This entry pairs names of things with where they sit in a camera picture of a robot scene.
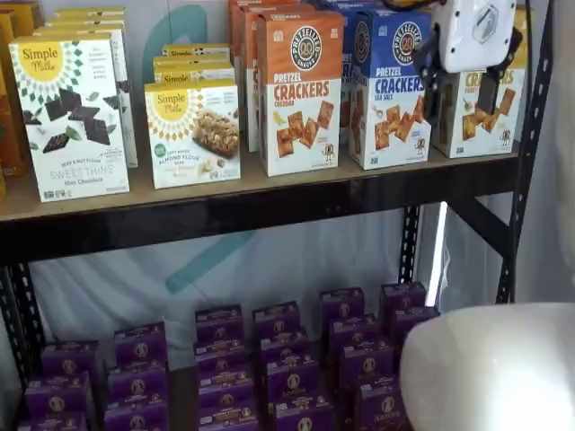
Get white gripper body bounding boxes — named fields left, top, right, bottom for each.
left=431, top=0, right=518, bottom=74

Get white backdrop sheet teal logo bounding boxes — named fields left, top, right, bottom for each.
left=26, top=0, right=450, bottom=360

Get Simple Mills Sweet Thins box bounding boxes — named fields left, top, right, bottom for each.
left=31, top=25, right=139, bottom=170
left=54, top=5, right=128, bottom=15
left=52, top=12, right=128, bottom=22
left=7, top=32, right=132, bottom=204
left=43, top=18, right=128, bottom=31

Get tan particle shelf board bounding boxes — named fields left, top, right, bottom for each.
left=0, top=145, right=525, bottom=224

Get Simple Mills almond bars box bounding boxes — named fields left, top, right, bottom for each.
left=152, top=55, right=236, bottom=87
left=143, top=79, right=242, bottom=190
left=160, top=43, right=232, bottom=60

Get purple Annie's snack box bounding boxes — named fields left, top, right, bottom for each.
left=113, top=320, right=169, bottom=365
left=272, top=393, right=334, bottom=431
left=258, top=330, right=310, bottom=360
left=24, top=371, right=93, bottom=415
left=196, top=379, right=256, bottom=412
left=378, top=280, right=428, bottom=312
left=194, top=303, right=244, bottom=343
left=41, top=339, right=101, bottom=378
left=338, top=339, right=395, bottom=383
left=353, top=375, right=409, bottom=431
left=319, top=286, right=366, bottom=321
left=106, top=362, right=169, bottom=405
left=252, top=300, right=302, bottom=337
left=102, top=400, right=171, bottom=431
left=328, top=312, right=379, bottom=347
left=263, top=353, right=321, bottom=399
left=16, top=410, right=90, bottom=431
left=192, top=339, right=253, bottom=360
left=389, top=305, right=441, bottom=356
left=194, top=354, right=254, bottom=383
left=199, top=406, right=261, bottom=431

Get black metal shelf rack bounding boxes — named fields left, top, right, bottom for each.
left=0, top=0, right=558, bottom=431

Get blue white pretzel crackers box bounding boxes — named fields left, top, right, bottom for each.
left=309, top=0, right=387, bottom=145
left=347, top=7, right=433, bottom=172

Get orange white pretzel crackers box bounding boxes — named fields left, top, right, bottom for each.
left=255, top=9, right=346, bottom=178
left=244, top=4, right=318, bottom=154
left=227, top=0, right=270, bottom=48
left=235, top=0, right=311, bottom=134

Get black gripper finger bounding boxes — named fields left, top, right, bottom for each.
left=411, top=31, right=446, bottom=125
left=477, top=25, right=525, bottom=114

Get yellow white pretzel crackers box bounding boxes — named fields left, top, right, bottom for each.
left=429, top=4, right=536, bottom=160

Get orange brown Revival snack box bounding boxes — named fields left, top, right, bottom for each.
left=0, top=0, right=45, bottom=41
left=0, top=11, right=31, bottom=180

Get wooden shelf unit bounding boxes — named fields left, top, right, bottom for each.
left=13, top=309, right=405, bottom=431

